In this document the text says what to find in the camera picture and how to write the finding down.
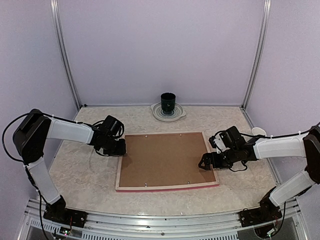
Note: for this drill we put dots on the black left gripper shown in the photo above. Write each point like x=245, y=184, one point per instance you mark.
x=122, y=150

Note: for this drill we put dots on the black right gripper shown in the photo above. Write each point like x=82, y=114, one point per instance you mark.
x=207, y=157

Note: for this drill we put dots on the pink wooden picture frame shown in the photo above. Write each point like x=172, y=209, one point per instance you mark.
x=120, y=175

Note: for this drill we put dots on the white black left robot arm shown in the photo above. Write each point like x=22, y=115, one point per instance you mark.
x=37, y=127

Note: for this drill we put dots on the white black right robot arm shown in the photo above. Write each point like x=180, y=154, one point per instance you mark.
x=231, y=147

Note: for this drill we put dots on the light blue paper cup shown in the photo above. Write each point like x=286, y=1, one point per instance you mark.
x=258, y=131

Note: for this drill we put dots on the striped ceramic plate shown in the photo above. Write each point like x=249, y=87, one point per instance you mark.
x=177, y=114

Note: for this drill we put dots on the dark green cup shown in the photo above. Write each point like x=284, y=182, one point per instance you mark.
x=168, y=101

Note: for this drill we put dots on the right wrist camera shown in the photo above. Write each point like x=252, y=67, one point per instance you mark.
x=217, y=143

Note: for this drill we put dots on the aluminium front rail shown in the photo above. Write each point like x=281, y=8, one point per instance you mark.
x=111, y=226

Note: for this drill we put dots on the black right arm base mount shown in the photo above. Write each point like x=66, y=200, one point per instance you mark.
x=256, y=216

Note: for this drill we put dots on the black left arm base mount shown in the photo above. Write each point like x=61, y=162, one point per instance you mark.
x=67, y=216

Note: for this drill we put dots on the left aluminium corner post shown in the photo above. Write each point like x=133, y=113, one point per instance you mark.
x=54, y=5

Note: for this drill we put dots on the aluminium corner post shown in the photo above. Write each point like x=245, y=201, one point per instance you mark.
x=258, y=53
x=54, y=5

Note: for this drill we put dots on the right aluminium corner post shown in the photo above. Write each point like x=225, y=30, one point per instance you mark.
x=258, y=53

